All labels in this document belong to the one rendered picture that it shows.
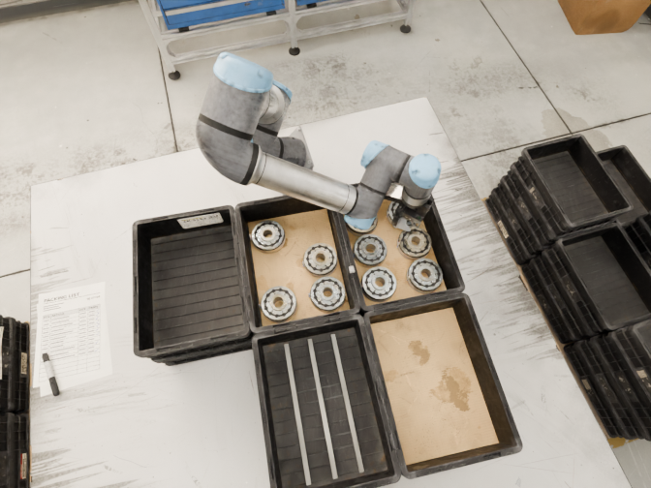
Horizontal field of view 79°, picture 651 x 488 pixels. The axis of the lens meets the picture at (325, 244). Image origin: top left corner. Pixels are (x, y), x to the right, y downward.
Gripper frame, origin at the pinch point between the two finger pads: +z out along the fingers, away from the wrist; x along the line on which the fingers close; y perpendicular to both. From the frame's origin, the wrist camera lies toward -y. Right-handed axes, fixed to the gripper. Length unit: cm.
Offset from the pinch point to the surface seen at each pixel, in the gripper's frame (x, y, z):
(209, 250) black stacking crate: -41, -44, -2
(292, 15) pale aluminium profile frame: 115, -132, 70
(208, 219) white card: -34, -48, -7
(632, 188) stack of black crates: 107, 85, 69
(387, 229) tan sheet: -4.6, -1.3, 1.8
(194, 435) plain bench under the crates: -87, -17, 7
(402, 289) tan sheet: -19.4, 12.6, 0.2
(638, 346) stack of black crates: 15, 92, 29
